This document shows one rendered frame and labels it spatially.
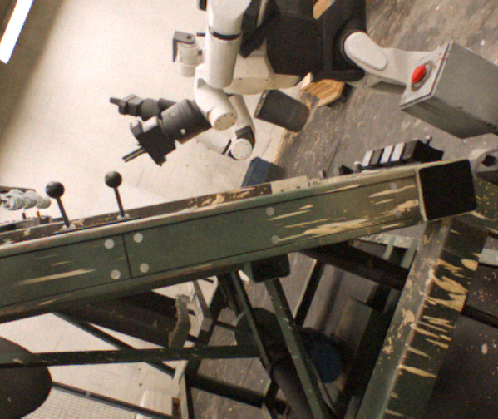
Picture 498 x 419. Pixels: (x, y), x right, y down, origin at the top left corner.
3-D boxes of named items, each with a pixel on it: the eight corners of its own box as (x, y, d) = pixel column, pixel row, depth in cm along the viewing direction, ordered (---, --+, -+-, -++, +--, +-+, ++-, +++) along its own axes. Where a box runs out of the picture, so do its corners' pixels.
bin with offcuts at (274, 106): (316, 99, 563) (272, 78, 551) (301, 135, 563) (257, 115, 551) (303, 105, 614) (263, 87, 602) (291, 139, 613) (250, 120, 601)
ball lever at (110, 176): (133, 226, 96) (120, 174, 89) (116, 229, 95) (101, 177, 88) (133, 217, 99) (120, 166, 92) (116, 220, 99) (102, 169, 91)
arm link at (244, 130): (262, 145, 166) (240, 90, 159) (264, 151, 154) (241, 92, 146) (234, 155, 167) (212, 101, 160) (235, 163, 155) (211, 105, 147)
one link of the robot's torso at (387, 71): (449, 63, 152) (327, 40, 144) (485, 46, 135) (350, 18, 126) (445, 105, 152) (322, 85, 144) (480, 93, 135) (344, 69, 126)
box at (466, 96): (525, 78, 85) (451, 38, 81) (505, 133, 84) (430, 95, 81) (480, 93, 96) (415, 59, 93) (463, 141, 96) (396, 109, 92)
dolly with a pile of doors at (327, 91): (366, 55, 432) (332, 37, 424) (347, 102, 431) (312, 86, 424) (342, 71, 492) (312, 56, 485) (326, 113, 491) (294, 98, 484)
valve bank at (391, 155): (493, 154, 112) (417, 116, 108) (475, 204, 111) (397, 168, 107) (393, 168, 161) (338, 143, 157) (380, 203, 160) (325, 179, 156)
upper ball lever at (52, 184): (78, 237, 94) (61, 184, 87) (61, 240, 93) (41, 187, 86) (80, 228, 97) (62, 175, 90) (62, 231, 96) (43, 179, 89)
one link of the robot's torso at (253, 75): (296, 17, 150) (194, 10, 143) (332, -37, 117) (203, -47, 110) (298, 101, 151) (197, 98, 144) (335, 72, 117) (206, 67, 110)
